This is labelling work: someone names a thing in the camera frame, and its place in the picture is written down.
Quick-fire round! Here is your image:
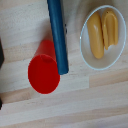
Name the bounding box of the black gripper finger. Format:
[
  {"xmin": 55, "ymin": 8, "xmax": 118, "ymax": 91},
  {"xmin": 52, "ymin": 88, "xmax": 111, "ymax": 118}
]
[
  {"xmin": 0, "ymin": 37, "xmax": 5, "ymax": 70},
  {"xmin": 0, "ymin": 97, "xmax": 3, "ymax": 111}
]

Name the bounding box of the red plastic cup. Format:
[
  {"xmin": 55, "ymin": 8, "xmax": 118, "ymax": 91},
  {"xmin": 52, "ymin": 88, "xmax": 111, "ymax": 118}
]
[{"xmin": 27, "ymin": 39, "xmax": 62, "ymax": 95}]

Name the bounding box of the white round plate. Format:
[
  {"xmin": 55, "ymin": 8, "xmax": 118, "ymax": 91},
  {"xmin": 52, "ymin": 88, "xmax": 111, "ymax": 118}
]
[{"xmin": 79, "ymin": 4, "xmax": 128, "ymax": 71}]

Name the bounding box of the curved yellow banana piece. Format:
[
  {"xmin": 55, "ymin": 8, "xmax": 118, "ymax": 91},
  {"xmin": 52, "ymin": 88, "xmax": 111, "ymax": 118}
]
[{"xmin": 101, "ymin": 8, "xmax": 120, "ymax": 51}]

